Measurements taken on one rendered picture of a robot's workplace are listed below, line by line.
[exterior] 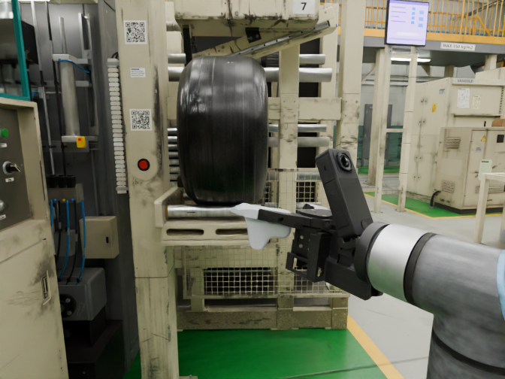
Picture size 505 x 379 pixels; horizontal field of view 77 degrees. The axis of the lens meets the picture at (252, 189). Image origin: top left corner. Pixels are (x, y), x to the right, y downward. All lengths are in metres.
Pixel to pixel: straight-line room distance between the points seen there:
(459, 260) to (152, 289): 1.18
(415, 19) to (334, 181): 4.91
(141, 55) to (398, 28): 4.23
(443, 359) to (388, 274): 0.08
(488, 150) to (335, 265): 5.25
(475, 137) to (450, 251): 5.11
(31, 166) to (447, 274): 1.13
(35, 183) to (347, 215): 1.02
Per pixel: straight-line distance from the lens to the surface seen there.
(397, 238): 0.35
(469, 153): 5.40
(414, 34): 5.22
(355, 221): 0.39
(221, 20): 1.52
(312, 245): 0.40
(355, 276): 0.39
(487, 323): 0.32
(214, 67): 1.09
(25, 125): 1.21
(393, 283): 0.35
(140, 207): 1.26
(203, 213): 1.13
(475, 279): 0.32
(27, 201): 1.23
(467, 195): 5.48
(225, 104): 0.99
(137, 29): 1.26
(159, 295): 1.37
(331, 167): 0.40
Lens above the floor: 1.18
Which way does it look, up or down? 10 degrees down
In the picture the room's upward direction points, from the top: straight up
